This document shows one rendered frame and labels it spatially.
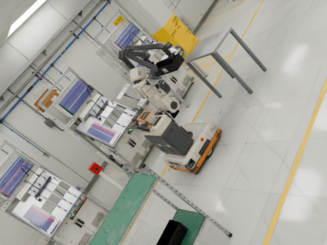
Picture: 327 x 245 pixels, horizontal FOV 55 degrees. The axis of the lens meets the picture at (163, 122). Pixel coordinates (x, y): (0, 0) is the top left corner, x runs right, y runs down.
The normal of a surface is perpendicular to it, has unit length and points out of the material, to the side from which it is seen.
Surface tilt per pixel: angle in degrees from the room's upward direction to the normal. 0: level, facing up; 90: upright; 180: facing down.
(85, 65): 90
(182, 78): 90
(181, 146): 90
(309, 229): 0
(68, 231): 90
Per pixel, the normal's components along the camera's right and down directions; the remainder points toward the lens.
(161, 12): 0.53, -0.11
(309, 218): -0.69, -0.62
